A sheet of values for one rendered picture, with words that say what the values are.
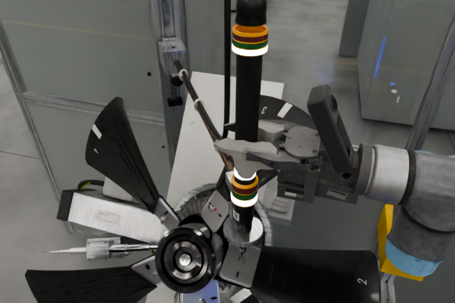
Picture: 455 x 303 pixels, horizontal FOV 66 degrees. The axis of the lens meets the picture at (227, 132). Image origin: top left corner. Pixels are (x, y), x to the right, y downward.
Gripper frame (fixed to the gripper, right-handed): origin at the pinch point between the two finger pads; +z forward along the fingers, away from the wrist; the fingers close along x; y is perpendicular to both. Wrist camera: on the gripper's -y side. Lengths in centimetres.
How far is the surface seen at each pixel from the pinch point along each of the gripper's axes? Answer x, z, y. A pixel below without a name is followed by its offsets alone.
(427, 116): 70, -47, 30
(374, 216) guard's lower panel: 70, -42, 79
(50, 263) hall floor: 48, 121, 150
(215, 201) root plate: 7.5, 4.6, 23.0
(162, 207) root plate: 3.2, 14.7, 23.7
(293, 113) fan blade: 18.7, -7.8, 6.1
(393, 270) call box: 21, -37, 48
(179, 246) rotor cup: -3.9, 7.9, 24.6
